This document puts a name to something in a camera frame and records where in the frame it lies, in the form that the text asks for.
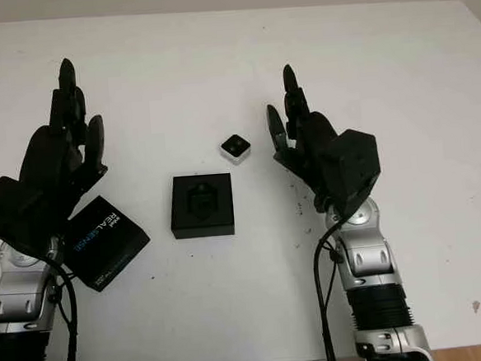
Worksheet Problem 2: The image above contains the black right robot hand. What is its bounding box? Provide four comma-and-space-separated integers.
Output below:
263, 61, 347, 218

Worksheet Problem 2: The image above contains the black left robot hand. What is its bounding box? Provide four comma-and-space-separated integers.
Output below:
8, 56, 113, 223

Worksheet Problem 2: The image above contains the small silver black camera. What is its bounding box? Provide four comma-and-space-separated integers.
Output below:
217, 133, 252, 166

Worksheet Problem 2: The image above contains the black RealSense box lid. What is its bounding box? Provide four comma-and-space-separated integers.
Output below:
58, 190, 156, 296

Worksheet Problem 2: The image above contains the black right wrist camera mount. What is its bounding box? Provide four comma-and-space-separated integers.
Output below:
315, 127, 384, 217

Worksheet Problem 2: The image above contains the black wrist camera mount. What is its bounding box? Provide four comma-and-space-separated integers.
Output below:
315, 127, 384, 217
0, 171, 80, 265

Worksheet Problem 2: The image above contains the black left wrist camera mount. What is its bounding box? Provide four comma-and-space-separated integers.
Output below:
0, 171, 80, 265

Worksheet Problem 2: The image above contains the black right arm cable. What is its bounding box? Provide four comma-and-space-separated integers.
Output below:
311, 218, 353, 361

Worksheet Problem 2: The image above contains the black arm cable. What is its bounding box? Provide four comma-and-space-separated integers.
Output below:
311, 218, 353, 361
42, 249, 82, 361

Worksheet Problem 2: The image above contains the black camera box base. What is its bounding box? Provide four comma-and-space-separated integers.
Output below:
167, 171, 236, 241

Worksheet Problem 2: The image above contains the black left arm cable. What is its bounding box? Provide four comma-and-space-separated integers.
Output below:
42, 249, 82, 361

